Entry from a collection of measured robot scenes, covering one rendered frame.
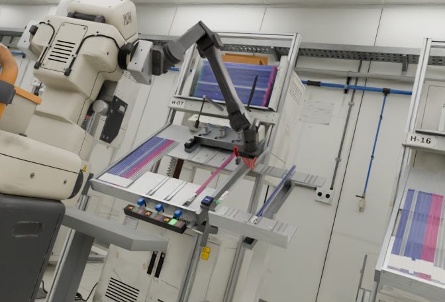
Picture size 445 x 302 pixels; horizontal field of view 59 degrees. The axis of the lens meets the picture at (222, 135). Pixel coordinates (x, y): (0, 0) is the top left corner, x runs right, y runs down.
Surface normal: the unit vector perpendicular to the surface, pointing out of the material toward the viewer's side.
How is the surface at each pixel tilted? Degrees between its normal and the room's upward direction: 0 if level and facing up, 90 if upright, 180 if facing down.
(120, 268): 90
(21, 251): 90
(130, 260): 90
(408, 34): 90
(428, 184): 44
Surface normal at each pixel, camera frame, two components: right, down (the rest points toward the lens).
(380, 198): -0.43, -0.28
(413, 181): -0.11, -0.87
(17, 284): 0.94, 0.22
